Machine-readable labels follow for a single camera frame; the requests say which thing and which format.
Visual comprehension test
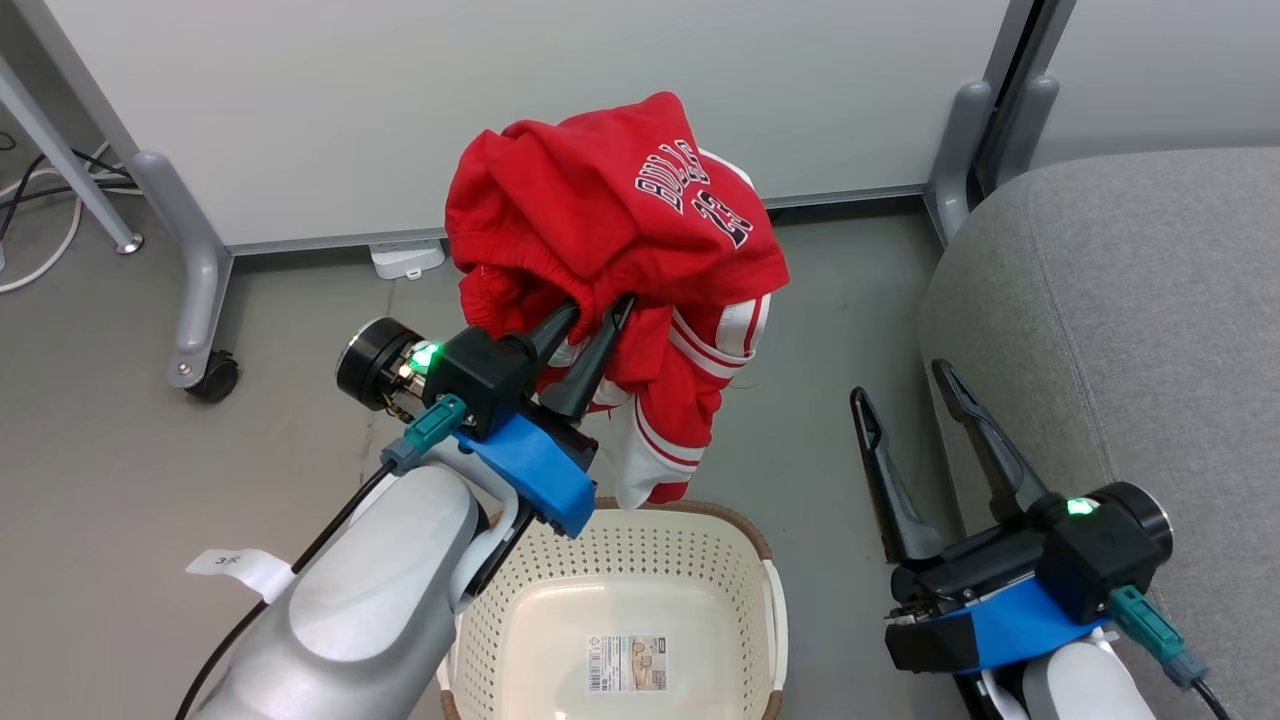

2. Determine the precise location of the grey partition foot with caster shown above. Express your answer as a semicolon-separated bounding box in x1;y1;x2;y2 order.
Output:
128;150;242;405

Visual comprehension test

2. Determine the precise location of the red basketball jersey clothing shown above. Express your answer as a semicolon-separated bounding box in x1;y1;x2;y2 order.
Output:
444;91;791;511

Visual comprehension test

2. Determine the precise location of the narrow white partition panel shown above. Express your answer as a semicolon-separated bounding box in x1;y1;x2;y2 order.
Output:
1030;0;1280;169

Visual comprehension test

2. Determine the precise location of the black floor cable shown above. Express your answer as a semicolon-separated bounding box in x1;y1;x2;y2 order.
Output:
0;130;139;243

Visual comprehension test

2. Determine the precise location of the left arm black cable teal plug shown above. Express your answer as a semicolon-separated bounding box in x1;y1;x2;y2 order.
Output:
174;392;470;720

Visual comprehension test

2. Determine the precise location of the grey partition foot beside sofa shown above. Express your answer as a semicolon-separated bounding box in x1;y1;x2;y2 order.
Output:
988;74;1061;193

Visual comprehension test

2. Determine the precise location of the right arm black cable teal plug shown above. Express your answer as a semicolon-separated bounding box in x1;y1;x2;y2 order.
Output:
1107;584;1237;720

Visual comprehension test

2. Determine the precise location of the white floor cable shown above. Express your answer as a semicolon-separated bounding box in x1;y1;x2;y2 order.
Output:
0;140;137;295

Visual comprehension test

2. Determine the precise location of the printed basket label sticker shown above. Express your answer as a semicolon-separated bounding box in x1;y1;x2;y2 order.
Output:
585;633;670;695

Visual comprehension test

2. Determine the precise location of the grey metal table leg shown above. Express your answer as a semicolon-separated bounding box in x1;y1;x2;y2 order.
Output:
0;55;145;255

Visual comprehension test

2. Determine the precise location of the wide white partition panel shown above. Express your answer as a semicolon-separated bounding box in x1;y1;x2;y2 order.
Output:
38;0;1013;248

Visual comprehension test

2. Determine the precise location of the white paper cable tag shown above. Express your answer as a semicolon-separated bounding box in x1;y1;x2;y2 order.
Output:
185;548;297;604

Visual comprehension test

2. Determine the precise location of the white perforated laundry basket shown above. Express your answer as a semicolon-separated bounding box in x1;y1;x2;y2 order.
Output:
436;496;791;720

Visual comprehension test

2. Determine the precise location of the grey partition foot without caster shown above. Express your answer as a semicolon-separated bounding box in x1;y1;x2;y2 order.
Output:
924;79;997;247

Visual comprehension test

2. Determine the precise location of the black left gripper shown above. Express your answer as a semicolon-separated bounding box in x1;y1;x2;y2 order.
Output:
336;293;637;473

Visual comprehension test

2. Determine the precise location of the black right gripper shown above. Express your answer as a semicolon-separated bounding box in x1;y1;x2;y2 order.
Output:
849;358;1174;674

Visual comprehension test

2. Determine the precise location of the white floor socket box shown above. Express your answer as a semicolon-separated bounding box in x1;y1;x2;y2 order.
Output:
369;239;447;282

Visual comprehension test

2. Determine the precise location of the arm black cable teal plug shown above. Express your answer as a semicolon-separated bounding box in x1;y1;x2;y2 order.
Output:
1107;584;1237;720
174;392;470;720

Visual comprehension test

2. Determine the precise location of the grey fabric sofa seat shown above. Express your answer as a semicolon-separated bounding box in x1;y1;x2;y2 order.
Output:
917;147;1280;720

